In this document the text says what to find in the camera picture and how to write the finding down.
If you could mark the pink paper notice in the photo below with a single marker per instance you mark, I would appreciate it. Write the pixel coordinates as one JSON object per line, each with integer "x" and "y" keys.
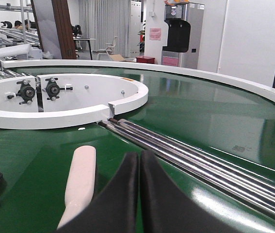
{"x": 155, "y": 34}

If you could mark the roller conveyor rack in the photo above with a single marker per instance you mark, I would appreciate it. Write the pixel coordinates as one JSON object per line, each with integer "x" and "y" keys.
{"x": 18, "y": 32}

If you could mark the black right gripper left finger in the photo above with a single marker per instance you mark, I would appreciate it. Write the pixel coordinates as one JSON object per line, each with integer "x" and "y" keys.
{"x": 113, "y": 210}

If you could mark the steel roller strip right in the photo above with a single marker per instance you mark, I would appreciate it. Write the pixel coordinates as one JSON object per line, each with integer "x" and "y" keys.
{"x": 242, "y": 184}

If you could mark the white outer conveyor rim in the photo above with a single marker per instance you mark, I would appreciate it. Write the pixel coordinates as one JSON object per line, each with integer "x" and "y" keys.
{"x": 186, "y": 90}

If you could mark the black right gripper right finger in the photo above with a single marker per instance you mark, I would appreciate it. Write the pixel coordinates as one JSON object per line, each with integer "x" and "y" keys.
{"x": 166, "y": 209}

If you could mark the brown wooden pillar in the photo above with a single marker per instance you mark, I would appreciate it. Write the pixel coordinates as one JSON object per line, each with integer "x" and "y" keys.
{"x": 64, "y": 29}

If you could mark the black bearing mount left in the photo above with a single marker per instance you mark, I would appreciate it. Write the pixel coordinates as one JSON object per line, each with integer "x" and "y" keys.
{"x": 26, "y": 91}

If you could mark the black bearing mount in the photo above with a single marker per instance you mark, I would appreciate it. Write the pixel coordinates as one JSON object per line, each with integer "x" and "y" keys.
{"x": 26, "y": 91}
{"x": 52, "y": 89}

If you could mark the white chair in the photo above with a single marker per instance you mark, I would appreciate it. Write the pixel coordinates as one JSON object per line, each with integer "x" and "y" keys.
{"x": 108, "y": 50}

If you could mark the beige hand brush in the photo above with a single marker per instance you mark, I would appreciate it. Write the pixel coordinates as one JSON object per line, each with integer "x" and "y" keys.
{"x": 80, "y": 183}

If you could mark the silver water dispenser machine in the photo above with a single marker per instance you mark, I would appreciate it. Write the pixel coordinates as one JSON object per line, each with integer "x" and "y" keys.
{"x": 184, "y": 22}

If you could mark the red box on floor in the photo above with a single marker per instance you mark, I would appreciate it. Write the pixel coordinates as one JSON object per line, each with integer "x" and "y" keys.
{"x": 145, "y": 59}

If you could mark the black bearing mount right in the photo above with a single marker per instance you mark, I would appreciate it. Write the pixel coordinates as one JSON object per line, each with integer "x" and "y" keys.
{"x": 52, "y": 89}

